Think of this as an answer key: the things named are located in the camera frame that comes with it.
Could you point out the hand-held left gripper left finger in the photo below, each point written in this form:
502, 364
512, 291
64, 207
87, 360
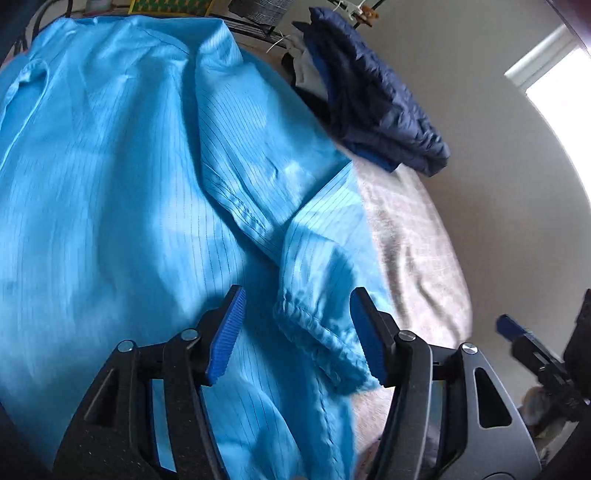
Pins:
226, 337

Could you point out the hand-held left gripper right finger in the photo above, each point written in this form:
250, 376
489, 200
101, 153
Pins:
369, 337

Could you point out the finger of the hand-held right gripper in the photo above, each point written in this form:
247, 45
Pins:
510, 327

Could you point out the light blue striped jacket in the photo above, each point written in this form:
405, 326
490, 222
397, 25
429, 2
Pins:
115, 184

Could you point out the beige checkered blanket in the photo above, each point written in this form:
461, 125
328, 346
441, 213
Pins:
415, 254

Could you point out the dark blue folded garment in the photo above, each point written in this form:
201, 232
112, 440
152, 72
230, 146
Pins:
383, 161

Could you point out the window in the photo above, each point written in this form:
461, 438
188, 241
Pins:
563, 106

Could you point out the navy puffer jacket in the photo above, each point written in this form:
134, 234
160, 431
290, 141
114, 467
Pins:
378, 106

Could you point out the small brown teddy bear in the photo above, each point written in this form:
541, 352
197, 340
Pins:
369, 14

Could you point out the grey plaid coat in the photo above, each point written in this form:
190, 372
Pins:
258, 9

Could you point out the yellow green patterned box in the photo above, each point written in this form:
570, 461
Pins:
175, 5

